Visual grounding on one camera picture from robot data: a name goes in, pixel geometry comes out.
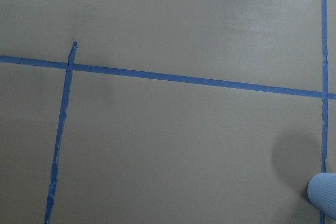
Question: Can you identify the blue ribbed cup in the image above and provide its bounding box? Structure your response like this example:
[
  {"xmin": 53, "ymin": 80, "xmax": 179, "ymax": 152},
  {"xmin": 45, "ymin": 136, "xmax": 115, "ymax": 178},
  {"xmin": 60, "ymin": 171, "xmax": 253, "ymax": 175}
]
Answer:
[{"xmin": 307, "ymin": 173, "xmax": 335, "ymax": 220}]

